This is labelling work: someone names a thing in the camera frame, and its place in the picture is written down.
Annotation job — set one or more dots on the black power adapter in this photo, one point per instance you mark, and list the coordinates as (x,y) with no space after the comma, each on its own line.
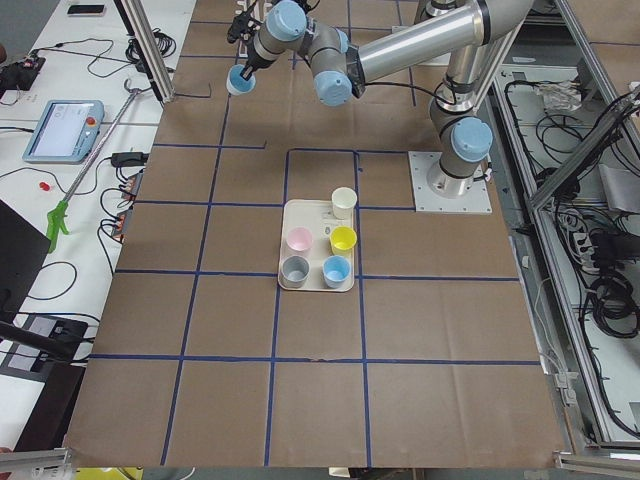
(129,159)

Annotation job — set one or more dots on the aluminium frame post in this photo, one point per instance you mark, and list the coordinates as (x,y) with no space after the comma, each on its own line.
(140,32)

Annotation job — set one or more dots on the yellow cup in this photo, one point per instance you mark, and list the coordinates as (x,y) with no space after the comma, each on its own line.
(343,239)

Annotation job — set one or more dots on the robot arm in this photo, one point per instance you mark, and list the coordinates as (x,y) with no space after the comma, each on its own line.
(388,89)

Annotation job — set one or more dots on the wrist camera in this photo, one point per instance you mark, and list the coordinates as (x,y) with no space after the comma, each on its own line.
(242,28)

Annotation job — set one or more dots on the grey cup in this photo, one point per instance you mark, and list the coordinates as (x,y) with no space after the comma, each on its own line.
(294,272)

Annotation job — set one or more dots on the green handled reacher grabber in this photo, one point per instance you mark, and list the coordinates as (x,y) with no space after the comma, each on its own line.
(56,217)

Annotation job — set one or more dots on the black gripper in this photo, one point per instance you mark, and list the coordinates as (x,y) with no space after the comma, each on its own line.
(253,62)

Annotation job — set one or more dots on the blue teach pendant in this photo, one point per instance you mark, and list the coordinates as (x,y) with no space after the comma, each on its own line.
(65,133)

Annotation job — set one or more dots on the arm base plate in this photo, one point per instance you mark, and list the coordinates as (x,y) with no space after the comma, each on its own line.
(436,192)

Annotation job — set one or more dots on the cream plastic tray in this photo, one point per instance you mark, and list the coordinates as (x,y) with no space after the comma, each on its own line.
(317,216)

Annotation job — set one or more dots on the pink cup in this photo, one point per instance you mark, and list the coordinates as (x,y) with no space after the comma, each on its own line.
(299,241)

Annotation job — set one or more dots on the black monitor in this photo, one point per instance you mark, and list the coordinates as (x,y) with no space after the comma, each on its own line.
(23,251)

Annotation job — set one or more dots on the light blue cup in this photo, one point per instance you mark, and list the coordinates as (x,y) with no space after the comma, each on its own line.
(239,82)
(336,270)

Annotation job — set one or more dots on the pale green cup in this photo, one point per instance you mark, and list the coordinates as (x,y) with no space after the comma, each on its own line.
(344,200)

